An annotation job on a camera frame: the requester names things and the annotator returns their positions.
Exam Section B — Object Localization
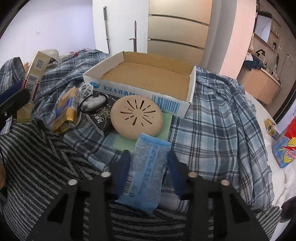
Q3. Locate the grey striped cloth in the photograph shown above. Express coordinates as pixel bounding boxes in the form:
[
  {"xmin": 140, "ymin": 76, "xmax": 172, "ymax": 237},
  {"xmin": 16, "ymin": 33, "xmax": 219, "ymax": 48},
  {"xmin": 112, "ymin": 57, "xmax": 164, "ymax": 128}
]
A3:
[{"xmin": 0, "ymin": 118, "xmax": 281, "ymax": 241}]

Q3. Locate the blue plaid shirt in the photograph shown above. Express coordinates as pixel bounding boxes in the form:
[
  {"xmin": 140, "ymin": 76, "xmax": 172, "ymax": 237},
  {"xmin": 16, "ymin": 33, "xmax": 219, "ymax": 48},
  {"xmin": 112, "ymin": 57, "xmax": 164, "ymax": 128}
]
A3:
[{"xmin": 0, "ymin": 49, "xmax": 275, "ymax": 212}]

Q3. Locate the black wall cable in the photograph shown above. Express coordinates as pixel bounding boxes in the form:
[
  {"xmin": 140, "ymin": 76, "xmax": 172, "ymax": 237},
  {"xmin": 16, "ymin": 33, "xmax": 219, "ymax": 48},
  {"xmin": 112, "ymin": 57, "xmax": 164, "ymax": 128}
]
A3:
[{"xmin": 277, "ymin": 54, "xmax": 290, "ymax": 81}]

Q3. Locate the beige round slotted disc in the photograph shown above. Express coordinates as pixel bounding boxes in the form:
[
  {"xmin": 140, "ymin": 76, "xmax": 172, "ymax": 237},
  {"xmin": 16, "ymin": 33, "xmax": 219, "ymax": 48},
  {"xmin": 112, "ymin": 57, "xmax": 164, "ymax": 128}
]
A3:
[{"xmin": 110, "ymin": 96, "xmax": 164, "ymax": 140}]

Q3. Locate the white cable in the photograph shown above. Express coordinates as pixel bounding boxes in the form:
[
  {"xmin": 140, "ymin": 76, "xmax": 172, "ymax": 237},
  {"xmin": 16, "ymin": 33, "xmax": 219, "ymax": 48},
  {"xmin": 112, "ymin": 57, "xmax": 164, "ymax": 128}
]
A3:
[{"xmin": 79, "ymin": 83, "xmax": 95, "ymax": 99}]

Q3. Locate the gold packet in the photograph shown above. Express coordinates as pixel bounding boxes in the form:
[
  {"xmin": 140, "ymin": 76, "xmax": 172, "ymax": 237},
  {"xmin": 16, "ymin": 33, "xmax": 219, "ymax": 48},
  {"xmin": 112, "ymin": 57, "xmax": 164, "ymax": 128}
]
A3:
[{"xmin": 17, "ymin": 102, "xmax": 35, "ymax": 124}]

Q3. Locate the tall gold white carton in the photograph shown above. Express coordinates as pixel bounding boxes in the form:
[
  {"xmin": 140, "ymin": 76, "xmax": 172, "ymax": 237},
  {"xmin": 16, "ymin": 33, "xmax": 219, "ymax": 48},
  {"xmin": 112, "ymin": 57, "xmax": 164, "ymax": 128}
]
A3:
[{"xmin": 21, "ymin": 50, "xmax": 52, "ymax": 103}]

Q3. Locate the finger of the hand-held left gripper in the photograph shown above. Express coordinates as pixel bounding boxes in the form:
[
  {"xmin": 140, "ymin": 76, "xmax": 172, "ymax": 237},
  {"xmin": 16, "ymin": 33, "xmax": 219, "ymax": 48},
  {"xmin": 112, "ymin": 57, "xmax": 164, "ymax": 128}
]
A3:
[
  {"xmin": 0, "ymin": 82, "xmax": 24, "ymax": 103},
  {"xmin": 0, "ymin": 89, "xmax": 31, "ymax": 131}
]

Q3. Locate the yellow blue small carton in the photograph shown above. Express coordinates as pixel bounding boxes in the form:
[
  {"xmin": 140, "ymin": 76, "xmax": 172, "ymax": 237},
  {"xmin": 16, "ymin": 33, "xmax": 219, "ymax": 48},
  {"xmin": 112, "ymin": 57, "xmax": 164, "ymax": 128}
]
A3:
[{"xmin": 56, "ymin": 86, "xmax": 81, "ymax": 123}]

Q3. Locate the green sheet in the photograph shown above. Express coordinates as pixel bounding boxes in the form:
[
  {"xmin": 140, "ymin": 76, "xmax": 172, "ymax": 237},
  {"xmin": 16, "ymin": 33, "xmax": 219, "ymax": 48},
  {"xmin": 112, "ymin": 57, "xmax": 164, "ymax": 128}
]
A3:
[{"xmin": 113, "ymin": 111, "xmax": 173, "ymax": 154}]

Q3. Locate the red snack bag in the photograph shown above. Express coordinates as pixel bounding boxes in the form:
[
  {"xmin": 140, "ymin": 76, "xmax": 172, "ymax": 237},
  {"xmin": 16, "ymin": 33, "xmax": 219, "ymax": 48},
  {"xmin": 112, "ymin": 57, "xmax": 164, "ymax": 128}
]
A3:
[{"xmin": 272, "ymin": 120, "xmax": 296, "ymax": 168}]

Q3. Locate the black flat box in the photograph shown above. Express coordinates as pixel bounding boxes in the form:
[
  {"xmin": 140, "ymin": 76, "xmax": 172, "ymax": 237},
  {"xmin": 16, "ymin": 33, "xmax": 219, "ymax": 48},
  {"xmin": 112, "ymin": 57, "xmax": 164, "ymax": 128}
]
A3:
[{"xmin": 92, "ymin": 91, "xmax": 125, "ymax": 116}]

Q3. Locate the wall shelf with bottles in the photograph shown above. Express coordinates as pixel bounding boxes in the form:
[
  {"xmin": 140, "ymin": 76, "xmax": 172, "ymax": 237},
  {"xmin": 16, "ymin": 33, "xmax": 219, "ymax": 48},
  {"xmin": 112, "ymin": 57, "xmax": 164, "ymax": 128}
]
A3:
[{"xmin": 268, "ymin": 19, "xmax": 281, "ymax": 49}]

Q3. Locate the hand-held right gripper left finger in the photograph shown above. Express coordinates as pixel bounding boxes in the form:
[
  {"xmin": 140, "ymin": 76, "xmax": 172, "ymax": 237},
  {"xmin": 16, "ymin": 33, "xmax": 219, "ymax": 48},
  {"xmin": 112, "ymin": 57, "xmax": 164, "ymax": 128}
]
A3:
[{"xmin": 26, "ymin": 149, "xmax": 131, "ymax": 241}]

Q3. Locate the grey mop handle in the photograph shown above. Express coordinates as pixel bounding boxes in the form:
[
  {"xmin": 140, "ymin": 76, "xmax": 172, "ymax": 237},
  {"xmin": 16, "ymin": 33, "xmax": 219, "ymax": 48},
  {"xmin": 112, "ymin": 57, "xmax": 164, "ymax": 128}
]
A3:
[{"xmin": 103, "ymin": 6, "xmax": 111, "ymax": 54}]

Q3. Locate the dark mop handle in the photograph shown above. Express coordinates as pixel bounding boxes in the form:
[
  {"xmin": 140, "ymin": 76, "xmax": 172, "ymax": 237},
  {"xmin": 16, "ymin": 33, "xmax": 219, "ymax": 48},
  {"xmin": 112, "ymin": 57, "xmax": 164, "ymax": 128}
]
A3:
[{"xmin": 129, "ymin": 20, "xmax": 137, "ymax": 52}]

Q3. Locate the blue clothes pile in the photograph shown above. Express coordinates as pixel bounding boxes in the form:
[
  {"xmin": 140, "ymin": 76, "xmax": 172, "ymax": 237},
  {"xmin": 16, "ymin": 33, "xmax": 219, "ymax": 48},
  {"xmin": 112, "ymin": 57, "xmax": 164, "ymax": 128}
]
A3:
[{"xmin": 245, "ymin": 52, "xmax": 264, "ymax": 71}]

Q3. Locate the small gold open box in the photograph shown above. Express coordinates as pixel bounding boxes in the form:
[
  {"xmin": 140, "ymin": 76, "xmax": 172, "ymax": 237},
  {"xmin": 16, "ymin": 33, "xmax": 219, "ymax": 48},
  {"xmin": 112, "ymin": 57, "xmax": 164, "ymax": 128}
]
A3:
[{"xmin": 265, "ymin": 118, "xmax": 277, "ymax": 135}]

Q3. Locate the white plastic bag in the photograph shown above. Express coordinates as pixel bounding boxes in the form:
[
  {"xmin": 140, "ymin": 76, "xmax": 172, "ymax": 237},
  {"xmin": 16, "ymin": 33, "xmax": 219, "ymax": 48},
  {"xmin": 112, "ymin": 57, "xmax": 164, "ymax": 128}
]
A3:
[{"xmin": 42, "ymin": 49, "xmax": 61, "ymax": 67}]

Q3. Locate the beige vanity cabinet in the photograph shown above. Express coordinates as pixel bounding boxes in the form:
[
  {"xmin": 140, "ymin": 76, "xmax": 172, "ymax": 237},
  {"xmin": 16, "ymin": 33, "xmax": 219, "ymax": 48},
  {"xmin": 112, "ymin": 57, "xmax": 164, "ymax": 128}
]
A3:
[{"xmin": 237, "ymin": 62, "xmax": 282, "ymax": 105}]

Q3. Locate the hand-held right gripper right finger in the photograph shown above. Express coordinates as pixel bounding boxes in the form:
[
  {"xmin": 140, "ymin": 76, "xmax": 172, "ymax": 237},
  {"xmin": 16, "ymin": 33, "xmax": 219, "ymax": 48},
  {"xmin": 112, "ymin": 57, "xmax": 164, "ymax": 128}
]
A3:
[{"xmin": 167, "ymin": 150, "xmax": 270, "ymax": 241}]

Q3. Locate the white cardboard box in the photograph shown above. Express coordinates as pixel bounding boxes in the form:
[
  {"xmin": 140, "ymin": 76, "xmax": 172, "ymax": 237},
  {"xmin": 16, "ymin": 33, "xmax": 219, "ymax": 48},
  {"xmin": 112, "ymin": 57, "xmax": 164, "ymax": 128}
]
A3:
[{"xmin": 83, "ymin": 51, "xmax": 196, "ymax": 119}]

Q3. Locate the white charger with cord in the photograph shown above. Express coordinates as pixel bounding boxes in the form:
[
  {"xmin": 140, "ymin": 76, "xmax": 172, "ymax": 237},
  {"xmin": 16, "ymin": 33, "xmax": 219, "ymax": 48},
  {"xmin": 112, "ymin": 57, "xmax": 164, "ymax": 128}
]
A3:
[{"xmin": 80, "ymin": 94, "xmax": 109, "ymax": 114}]

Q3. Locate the black sachet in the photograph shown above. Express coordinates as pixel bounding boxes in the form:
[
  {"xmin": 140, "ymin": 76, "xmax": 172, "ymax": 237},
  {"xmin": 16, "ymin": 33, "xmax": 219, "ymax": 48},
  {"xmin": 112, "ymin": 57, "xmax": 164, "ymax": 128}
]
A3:
[{"xmin": 87, "ymin": 111, "xmax": 114, "ymax": 136}]

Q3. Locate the blue tissue packet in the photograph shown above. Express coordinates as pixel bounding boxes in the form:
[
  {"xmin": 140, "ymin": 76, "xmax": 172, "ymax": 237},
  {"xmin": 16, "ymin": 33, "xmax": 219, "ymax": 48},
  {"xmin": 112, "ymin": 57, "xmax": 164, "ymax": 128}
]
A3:
[{"xmin": 115, "ymin": 133, "xmax": 172, "ymax": 213}]

